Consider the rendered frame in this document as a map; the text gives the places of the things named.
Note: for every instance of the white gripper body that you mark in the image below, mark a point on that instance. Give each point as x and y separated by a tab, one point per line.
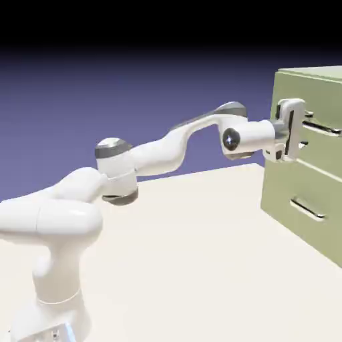
296	128

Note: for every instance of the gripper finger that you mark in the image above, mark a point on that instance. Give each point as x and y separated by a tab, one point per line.
303	143
309	114

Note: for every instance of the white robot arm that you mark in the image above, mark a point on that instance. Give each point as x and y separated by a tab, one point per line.
160	153

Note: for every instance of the green drawer front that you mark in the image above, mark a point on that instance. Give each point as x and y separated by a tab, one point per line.
283	197
320	155

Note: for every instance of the green painted cabinet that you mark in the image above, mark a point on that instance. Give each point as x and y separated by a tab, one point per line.
307	181

